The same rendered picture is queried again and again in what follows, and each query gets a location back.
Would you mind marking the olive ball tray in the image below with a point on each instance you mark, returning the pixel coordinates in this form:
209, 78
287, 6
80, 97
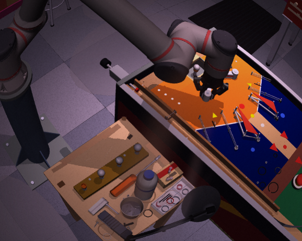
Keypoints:
110, 173

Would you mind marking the orange tee peg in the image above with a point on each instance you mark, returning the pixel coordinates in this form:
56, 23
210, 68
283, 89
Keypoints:
83, 186

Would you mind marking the wooden side table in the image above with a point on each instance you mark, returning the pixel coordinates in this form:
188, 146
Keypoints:
73, 173

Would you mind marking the black knob plunger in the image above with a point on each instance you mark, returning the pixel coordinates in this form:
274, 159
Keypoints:
115, 71

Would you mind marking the black desk lamp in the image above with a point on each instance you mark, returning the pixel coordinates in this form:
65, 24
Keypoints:
200, 203

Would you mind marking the black floor mat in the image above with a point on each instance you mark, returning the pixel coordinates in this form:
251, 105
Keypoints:
236, 22

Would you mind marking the silver steel ball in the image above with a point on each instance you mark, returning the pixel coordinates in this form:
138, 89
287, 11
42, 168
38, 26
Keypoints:
101, 173
196, 67
119, 160
137, 147

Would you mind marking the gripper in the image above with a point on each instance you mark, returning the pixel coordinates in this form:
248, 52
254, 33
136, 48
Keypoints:
210, 81

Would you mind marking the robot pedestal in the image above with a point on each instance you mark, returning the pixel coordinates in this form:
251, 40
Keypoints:
25, 125

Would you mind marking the grey metal stool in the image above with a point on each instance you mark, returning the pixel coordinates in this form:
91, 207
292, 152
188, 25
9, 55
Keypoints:
52, 15

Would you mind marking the red cabinet on legs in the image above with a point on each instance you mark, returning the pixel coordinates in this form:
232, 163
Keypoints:
298, 12

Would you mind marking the steel bowl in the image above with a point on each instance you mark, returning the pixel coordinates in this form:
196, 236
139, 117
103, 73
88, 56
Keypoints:
131, 207

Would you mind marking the grey bottle blue cap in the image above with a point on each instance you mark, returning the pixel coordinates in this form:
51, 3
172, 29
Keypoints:
146, 185

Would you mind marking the red mushroom bumper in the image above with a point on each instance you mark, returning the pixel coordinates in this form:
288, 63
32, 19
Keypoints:
300, 180

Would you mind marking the white compartment tray with rings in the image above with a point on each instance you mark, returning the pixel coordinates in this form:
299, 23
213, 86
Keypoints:
173, 198

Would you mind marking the red triangular slingshot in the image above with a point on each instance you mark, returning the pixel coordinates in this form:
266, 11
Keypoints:
268, 103
247, 124

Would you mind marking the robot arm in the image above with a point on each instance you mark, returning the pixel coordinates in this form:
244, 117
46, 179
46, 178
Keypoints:
130, 27

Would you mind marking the grey scraper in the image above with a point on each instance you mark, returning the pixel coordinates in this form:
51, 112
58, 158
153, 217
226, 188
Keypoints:
98, 205

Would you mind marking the black ribbed block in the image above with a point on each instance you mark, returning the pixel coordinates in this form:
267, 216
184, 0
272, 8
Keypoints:
113, 222

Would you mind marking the red tan parts box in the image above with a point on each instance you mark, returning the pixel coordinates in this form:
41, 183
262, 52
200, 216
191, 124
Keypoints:
169, 174

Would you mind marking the magenta cabinet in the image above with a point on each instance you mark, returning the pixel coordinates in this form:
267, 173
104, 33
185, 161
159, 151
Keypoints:
0, 10

